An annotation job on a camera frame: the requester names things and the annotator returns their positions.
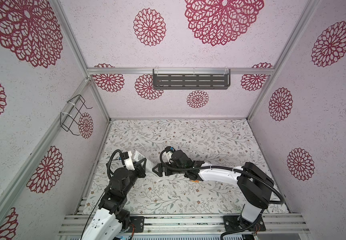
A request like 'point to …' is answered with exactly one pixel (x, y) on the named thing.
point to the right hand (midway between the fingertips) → (157, 166)
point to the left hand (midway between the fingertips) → (145, 161)
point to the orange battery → (195, 181)
